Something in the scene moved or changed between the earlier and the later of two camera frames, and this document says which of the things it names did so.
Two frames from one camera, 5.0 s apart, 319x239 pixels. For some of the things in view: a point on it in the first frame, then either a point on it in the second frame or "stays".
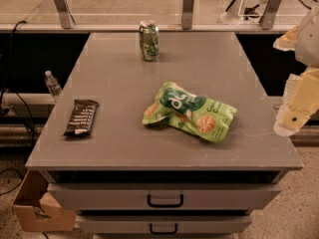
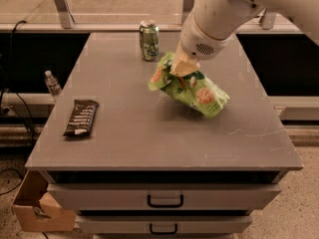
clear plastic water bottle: x=52 y=84 stays
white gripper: x=309 y=42 to x=196 y=41
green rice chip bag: x=199 y=115 to x=193 y=88
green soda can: x=150 y=40 stays
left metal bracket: x=62 y=6 stays
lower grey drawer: x=165 y=225 stays
